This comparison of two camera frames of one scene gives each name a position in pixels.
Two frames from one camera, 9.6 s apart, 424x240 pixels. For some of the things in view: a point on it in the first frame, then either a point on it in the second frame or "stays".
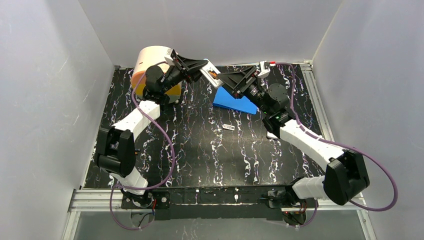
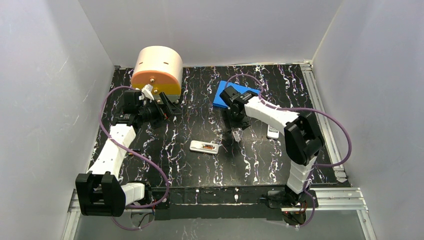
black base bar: x=254 y=201 stays
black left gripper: x=179 y=66 to x=162 y=105
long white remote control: x=271 y=135 stays
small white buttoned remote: x=211 y=72 to x=204 y=147
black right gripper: x=247 y=82 to x=236 y=124
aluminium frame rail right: x=317 y=99 stays
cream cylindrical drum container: x=150 y=56 stays
